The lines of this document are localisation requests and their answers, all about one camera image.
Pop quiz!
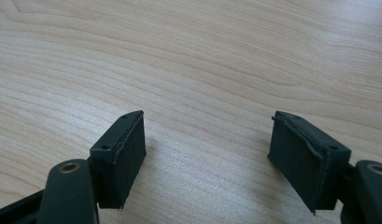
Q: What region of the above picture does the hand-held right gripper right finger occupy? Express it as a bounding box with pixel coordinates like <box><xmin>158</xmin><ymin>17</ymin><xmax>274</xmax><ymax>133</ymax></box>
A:
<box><xmin>267</xmin><ymin>110</ymin><xmax>352</xmax><ymax>216</ymax></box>

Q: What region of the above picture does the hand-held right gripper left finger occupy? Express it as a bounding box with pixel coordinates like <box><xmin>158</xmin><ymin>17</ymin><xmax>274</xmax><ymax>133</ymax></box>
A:
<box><xmin>89</xmin><ymin>110</ymin><xmax>148</xmax><ymax>211</ymax></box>

